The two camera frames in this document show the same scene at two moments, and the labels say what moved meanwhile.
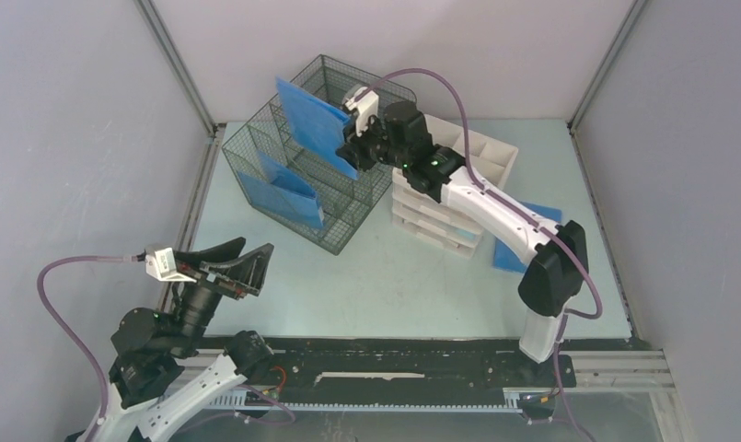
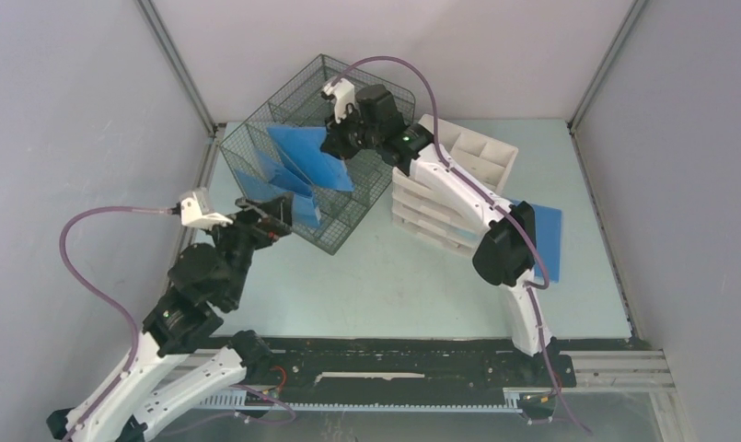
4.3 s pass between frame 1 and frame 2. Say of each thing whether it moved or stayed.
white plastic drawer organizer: stayed
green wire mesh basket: stayed
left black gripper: moved
